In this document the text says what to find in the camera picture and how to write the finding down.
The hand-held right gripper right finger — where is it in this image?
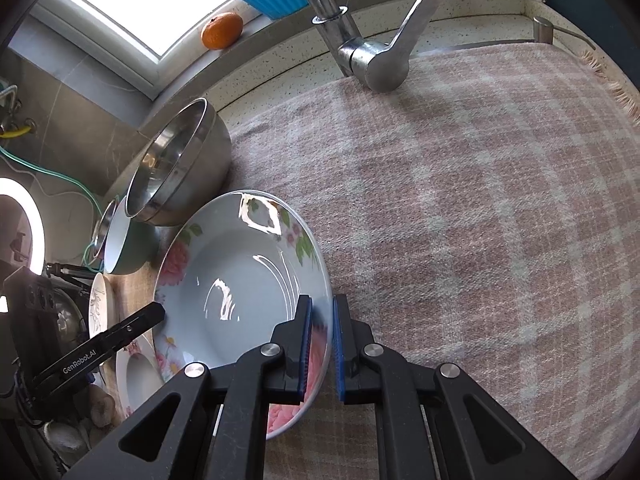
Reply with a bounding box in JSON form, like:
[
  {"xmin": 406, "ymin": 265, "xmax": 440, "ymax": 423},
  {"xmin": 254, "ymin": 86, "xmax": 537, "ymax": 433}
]
[{"xmin": 332, "ymin": 294, "xmax": 576, "ymax": 480}]

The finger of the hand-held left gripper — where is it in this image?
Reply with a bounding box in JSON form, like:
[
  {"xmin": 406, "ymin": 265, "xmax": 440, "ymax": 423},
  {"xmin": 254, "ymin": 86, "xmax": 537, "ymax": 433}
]
[{"xmin": 97, "ymin": 301, "xmax": 167, "ymax": 357}]

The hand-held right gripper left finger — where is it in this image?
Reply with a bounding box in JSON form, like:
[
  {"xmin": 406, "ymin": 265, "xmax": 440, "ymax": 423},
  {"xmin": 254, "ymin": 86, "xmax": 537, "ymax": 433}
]
[{"xmin": 62, "ymin": 294, "xmax": 315, "ymax": 480}]

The large floral plate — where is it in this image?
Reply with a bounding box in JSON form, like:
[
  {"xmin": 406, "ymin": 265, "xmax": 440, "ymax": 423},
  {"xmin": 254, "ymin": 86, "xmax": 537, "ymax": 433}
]
[{"xmin": 153, "ymin": 190, "xmax": 335, "ymax": 441}]

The large steel bowl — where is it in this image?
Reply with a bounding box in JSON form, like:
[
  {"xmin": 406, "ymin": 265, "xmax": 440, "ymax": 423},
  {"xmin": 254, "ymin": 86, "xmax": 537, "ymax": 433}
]
[{"xmin": 124, "ymin": 97, "xmax": 233, "ymax": 227}]

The white plate with dark print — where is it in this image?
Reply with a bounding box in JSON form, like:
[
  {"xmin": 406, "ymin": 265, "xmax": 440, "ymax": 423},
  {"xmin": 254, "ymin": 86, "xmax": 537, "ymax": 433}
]
[{"xmin": 88, "ymin": 272, "xmax": 117, "ymax": 348}]

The small white floral plate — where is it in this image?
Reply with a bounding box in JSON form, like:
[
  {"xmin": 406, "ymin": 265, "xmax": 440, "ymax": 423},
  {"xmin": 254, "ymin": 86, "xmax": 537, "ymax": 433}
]
[{"xmin": 115, "ymin": 332, "xmax": 168, "ymax": 421}]

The glass pot lid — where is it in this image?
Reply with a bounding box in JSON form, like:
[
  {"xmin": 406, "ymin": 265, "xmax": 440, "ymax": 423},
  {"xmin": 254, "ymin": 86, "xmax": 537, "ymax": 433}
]
[{"xmin": 52, "ymin": 292, "xmax": 91, "ymax": 348}]

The beige lumpy root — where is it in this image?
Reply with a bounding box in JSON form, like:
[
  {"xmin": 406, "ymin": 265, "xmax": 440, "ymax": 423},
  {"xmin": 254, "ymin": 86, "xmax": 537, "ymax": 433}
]
[{"xmin": 87, "ymin": 382, "xmax": 118, "ymax": 428}]

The black device with knobs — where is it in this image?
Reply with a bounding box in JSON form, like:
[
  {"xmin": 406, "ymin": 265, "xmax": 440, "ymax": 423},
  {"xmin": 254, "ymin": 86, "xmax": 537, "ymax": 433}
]
[{"xmin": 0, "ymin": 265, "xmax": 88, "ymax": 346}]

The pale green ceramic bowl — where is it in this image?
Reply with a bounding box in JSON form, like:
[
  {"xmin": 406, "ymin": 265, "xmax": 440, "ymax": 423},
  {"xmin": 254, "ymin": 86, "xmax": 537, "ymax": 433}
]
[{"xmin": 101, "ymin": 195, "xmax": 161, "ymax": 276}]

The small steel bowl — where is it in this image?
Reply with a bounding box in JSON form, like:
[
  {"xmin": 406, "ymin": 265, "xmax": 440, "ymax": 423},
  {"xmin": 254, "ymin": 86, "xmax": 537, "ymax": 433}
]
[{"xmin": 90, "ymin": 196, "xmax": 121, "ymax": 261}]

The black phone clamp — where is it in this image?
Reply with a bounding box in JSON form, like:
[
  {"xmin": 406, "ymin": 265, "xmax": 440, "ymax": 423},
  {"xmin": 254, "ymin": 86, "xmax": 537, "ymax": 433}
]
[{"xmin": 10, "ymin": 232, "xmax": 32, "ymax": 273}]

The pink plaid cloth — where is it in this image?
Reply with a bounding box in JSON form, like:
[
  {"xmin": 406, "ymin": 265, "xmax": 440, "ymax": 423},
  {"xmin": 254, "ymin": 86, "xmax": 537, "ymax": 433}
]
[{"xmin": 227, "ymin": 40, "xmax": 640, "ymax": 480}]

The chrome faucet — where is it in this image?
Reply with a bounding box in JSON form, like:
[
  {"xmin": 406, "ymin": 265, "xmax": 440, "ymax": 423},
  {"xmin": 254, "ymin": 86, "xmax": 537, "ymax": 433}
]
[{"xmin": 277, "ymin": 0, "xmax": 441, "ymax": 93}]

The orange fruit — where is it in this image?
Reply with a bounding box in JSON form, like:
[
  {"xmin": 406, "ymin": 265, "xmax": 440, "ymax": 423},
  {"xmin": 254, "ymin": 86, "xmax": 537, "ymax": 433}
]
[{"xmin": 201, "ymin": 12, "xmax": 244, "ymax": 51}]

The steel sink knob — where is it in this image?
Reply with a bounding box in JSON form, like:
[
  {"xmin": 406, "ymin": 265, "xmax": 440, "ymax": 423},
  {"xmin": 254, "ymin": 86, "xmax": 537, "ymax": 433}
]
[{"xmin": 531, "ymin": 16, "xmax": 598, "ymax": 51}]

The white ring light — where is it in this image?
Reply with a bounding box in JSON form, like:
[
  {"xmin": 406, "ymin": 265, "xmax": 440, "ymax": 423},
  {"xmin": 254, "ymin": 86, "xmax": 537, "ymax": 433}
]
[{"xmin": 0, "ymin": 176, "xmax": 47, "ymax": 313}]

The teal hose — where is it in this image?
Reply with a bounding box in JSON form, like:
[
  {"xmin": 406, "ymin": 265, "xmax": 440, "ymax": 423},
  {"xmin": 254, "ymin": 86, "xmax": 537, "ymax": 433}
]
[{"xmin": 0, "ymin": 145, "xmax": 108, "ymax": 271}]

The white window frame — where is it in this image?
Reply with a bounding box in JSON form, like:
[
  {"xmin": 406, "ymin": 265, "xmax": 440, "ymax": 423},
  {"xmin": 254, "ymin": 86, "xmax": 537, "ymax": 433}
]
[{"xmin": 37, "ymin": 0, "xmax": 281, "ymax": 98}]

